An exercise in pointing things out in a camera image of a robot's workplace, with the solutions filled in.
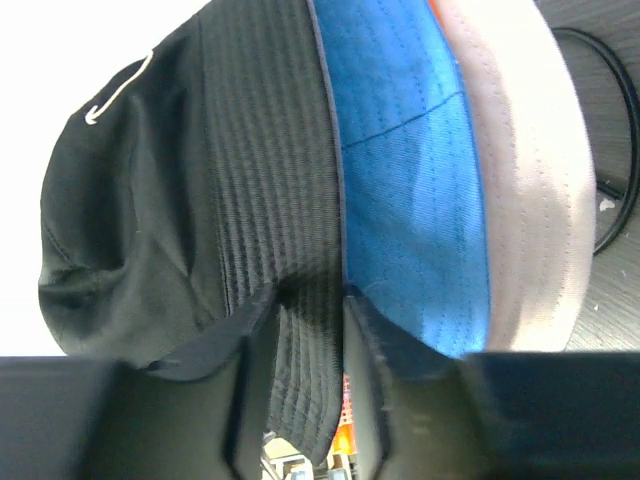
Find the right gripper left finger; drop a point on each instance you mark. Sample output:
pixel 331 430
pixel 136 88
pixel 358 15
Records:
pixel 198 413

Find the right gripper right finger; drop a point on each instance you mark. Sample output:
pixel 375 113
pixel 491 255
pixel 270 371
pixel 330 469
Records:
pixel 421 415

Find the blue cloth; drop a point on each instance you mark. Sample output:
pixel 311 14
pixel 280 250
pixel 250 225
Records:
pixel 415 220

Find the black bucket hat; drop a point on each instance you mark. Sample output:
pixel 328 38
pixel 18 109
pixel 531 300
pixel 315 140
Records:
pixel 194 178

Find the beige bucket hat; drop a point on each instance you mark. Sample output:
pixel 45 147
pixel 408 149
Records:
pixel 536 166

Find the black wire hat stand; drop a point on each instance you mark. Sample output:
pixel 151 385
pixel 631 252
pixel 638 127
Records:
pixel 610 99

